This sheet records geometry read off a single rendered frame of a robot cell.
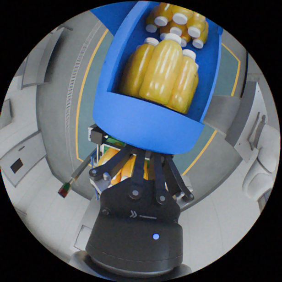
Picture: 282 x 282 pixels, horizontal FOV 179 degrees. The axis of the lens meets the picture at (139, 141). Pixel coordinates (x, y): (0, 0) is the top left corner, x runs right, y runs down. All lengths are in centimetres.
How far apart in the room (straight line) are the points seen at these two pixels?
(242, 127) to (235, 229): 263
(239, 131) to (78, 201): 483
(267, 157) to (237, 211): 237
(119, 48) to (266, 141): 61
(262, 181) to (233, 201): 235
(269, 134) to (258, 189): 25
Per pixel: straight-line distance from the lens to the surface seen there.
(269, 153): 57
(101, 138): 44
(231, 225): 294
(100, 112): 15
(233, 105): 68
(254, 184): 60
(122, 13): 82
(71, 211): 459
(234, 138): 50
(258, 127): 61
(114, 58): 15
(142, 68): 23
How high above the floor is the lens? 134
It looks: 62 degrees down
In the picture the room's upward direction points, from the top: 164 degrees counter-clockwise
